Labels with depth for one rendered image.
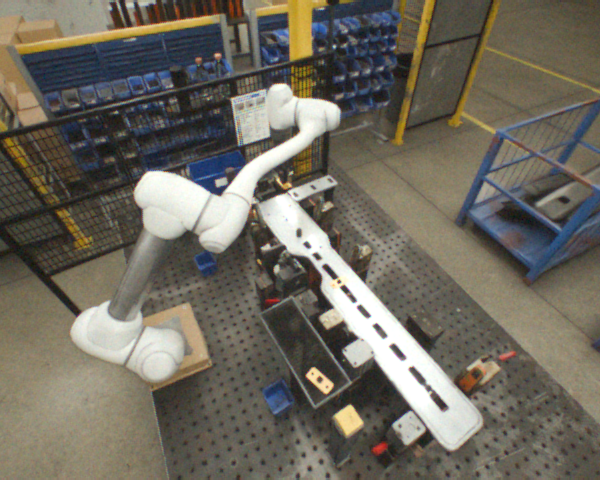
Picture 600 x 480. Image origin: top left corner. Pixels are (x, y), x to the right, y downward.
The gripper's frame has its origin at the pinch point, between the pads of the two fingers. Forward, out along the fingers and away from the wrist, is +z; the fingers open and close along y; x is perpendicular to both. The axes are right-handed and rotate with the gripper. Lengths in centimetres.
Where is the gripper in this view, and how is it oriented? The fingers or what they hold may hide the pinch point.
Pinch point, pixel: (283, 176)
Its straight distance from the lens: 160.2
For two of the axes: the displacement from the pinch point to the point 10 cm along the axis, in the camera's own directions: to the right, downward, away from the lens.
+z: 0.1, 6.9, 7.2
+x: -5.2, -6.1, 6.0
